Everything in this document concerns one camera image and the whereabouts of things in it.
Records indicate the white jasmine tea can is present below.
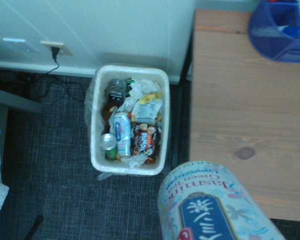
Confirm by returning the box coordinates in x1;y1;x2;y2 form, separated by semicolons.
157;160;288;240

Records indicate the white and blue drink can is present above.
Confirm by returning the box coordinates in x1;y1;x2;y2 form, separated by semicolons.
112;111;133;158

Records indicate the green drink can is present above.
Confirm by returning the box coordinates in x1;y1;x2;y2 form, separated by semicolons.
100;132;119;161

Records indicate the white trash bin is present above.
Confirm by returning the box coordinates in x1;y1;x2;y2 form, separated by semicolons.
89;64;171;176
84;62;171;182

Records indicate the white and yellow snack bag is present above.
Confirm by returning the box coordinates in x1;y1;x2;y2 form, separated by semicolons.
133;91;164;126

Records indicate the brown panda snack bag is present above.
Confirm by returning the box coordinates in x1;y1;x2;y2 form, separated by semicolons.
130;122;163;164

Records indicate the crumpled white tissue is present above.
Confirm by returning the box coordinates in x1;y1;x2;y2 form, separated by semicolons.
117;78;162;113

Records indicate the brown cardboard piece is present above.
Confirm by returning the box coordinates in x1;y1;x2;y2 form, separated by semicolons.
100;104;116;134

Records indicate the grey and black wrapper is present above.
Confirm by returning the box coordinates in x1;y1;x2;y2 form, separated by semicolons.
106;78;128;104

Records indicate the blue mesh desk organizer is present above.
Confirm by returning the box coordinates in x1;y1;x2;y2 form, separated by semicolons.
247;0;300;64

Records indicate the black stand leg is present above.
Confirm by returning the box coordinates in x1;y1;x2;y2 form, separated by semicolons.
24;214;45;240

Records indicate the blue and white marker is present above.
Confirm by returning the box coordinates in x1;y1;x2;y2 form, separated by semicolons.
277;24;300;38

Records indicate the wooden table with black frame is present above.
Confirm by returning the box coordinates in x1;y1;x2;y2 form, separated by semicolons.
171;8;300;223

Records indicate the black power plug cord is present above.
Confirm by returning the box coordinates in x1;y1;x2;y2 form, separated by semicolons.
14;46;91;128

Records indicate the beige wall outlet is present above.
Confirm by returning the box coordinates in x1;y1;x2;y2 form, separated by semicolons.
40;40;75;57

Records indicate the grey furniture rail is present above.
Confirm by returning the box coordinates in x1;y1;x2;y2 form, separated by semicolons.
0;86;45;114

